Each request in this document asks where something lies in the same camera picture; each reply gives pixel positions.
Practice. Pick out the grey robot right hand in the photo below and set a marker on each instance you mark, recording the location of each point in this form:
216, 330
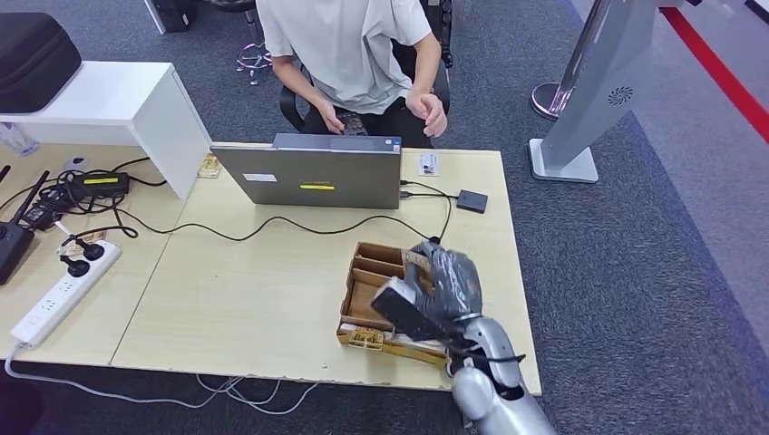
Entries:
447, 285

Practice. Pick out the person's left hand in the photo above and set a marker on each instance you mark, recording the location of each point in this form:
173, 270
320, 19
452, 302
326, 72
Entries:
431, 114

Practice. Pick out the person's right hand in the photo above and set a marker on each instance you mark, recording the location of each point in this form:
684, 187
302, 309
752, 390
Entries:
329, 115

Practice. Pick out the yellow room key card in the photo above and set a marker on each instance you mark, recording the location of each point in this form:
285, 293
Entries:
366, 338
417, 259

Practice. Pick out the white ID card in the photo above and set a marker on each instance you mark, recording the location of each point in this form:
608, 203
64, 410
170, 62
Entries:
428, 164

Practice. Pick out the person's right forearm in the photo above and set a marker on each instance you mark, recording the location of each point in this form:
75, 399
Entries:
297, 81

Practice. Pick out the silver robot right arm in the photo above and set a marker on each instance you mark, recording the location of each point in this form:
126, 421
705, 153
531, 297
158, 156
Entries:
498, 384

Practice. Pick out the person's left forearm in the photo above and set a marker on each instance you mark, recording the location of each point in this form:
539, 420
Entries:
428, 66

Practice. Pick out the person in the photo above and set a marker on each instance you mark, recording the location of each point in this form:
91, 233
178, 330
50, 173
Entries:
342, 54

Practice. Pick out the black office chair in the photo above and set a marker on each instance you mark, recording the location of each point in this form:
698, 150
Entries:
444, 90

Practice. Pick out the grey laptop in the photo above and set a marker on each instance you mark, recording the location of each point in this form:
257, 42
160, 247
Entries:
321, 174

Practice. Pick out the brown cardboard organizer box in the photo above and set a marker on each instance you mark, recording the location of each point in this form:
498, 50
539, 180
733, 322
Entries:
363, 288

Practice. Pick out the black external drive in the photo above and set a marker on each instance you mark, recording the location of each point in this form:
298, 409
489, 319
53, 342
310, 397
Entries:
471, 202

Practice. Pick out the chrome stool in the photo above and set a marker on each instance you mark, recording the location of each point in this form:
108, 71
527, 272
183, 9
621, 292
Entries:
252, 57

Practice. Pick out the silver kiosk stand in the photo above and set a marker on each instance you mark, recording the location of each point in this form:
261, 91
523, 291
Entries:
610, 72

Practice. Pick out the black cabinet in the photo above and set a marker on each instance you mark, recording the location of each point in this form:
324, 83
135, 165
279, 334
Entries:
173, 15

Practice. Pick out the black adapter with yellow label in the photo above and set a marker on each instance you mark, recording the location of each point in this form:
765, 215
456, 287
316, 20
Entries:
100, 183

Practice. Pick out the white desk riser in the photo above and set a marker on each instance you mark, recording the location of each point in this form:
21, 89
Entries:
90, 93

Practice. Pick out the small grey round device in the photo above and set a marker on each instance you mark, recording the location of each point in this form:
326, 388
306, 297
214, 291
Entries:
76, 163

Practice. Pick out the black power plug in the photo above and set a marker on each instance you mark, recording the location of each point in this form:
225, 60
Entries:
93, 250
75, 267

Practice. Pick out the small black power adapter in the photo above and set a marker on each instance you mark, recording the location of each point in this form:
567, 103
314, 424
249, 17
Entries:
44, 211

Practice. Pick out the black zip case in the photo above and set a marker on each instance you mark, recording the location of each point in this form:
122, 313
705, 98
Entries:
33, 60

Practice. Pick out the clear plastic bottle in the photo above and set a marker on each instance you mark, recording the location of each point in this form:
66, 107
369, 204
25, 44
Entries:
18, 139

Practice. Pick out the white power strip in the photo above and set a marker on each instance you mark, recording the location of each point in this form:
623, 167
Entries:
63, 294

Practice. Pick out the black router with antennas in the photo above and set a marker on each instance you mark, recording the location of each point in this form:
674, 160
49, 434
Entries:
13, 246

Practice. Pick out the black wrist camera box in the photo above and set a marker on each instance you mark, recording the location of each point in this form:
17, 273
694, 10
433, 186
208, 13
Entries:
408, 312

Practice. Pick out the chrome stanchion post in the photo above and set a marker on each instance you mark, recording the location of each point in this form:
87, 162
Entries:
552, 99

